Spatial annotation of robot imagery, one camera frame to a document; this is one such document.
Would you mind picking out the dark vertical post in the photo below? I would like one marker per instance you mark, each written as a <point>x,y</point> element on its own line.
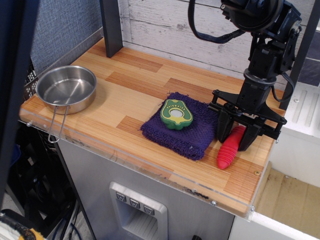
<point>111,26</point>
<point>306,69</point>

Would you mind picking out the grey dispenser panel with buttons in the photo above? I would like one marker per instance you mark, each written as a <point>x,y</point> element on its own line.
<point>138,216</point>

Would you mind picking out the purple towel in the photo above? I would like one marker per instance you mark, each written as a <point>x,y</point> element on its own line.
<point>190,142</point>

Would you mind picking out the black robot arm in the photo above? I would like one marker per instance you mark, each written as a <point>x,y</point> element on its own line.
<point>275,28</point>

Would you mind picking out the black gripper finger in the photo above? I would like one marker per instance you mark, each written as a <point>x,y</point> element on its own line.
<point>225,123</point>
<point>250,134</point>

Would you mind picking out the right dark vertical post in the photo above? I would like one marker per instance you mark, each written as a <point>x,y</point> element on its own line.
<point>306,69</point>

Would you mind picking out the clear acrylic guard rail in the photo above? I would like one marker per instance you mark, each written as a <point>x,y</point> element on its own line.
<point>131,86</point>

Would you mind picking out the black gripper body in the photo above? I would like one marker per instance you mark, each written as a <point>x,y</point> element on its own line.
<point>250,107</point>

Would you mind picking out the left dark vertical post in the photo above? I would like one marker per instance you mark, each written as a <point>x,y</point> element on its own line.
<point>111,26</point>

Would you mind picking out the steel pan with wire handle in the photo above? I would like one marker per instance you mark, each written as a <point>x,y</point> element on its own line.
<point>66,90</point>

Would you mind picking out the red handled metal fork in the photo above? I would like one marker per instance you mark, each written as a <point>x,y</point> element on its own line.
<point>229,148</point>

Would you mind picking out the green avocado toy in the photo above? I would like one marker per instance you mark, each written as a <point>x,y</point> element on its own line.
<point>175,114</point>

